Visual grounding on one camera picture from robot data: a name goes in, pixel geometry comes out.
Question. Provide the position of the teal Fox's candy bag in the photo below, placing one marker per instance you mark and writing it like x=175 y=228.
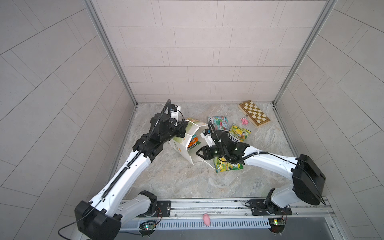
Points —
x=220 y=123

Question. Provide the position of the right circuit board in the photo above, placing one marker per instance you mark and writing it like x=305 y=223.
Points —
x=277 y=226

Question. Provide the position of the wooden folding chess board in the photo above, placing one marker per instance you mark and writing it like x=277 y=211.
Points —
x=254 y=114

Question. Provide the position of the aluminium corner post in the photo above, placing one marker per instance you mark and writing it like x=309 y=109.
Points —
x=324 y=14
x=90 y=7

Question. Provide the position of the aluminium corner post left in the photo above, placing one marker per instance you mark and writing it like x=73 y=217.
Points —
x=90 y=7

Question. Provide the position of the left circuit board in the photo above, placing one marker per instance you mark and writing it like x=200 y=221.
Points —
x=148 y=226

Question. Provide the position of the pink pig toy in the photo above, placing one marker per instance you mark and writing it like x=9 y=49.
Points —
x=244 y=121

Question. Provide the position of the pink eraser on rail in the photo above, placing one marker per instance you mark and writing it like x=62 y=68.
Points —
x=206 y=220

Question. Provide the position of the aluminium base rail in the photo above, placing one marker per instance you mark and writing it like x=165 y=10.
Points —
x=237 y=213

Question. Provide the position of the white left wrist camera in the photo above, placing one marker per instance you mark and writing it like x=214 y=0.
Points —
x=175 y=113

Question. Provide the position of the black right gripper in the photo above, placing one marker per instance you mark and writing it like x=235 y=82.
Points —
x=205 y=151

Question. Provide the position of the white illustrated paper bag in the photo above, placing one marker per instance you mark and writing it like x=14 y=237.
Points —
x=195 y=127

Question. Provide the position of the orange snack bag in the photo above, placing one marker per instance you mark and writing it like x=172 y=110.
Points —
x=193 y=142

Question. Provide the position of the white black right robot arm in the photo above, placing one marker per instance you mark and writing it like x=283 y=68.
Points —
x=307 y=180

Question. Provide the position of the aluminium corner post right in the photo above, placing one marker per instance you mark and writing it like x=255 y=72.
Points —
x=324 y=14

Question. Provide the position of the circuit board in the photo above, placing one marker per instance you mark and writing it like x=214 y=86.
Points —
x=277 y=226
x=148 y=226

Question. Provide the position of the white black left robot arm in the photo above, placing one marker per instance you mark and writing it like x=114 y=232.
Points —
x=103 y=216

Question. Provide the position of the green Fox's spring tea bag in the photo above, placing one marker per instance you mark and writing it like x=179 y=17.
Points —
x=238 y=134

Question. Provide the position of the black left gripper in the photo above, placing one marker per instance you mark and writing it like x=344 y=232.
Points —
x=180 y=128

